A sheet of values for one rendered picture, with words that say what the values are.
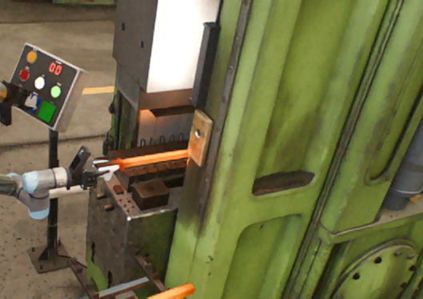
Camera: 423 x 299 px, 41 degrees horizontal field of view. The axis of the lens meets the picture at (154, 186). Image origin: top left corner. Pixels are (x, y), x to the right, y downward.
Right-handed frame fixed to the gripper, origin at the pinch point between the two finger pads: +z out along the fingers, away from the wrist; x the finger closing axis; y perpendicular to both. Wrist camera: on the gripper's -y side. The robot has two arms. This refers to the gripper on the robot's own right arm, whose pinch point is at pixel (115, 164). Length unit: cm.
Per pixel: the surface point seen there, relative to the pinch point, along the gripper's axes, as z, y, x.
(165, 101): 13.4, -29.3, 7.7
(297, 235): 55, 11, 48
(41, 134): 29, 99, -186
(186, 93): 21.4, -32.0, 7.7
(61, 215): 13, 100, -92
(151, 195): 6.5, 2.2, 19.4
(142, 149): 16.6, 2.0, -9.7
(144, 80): 2.4, -39.8, 10.2
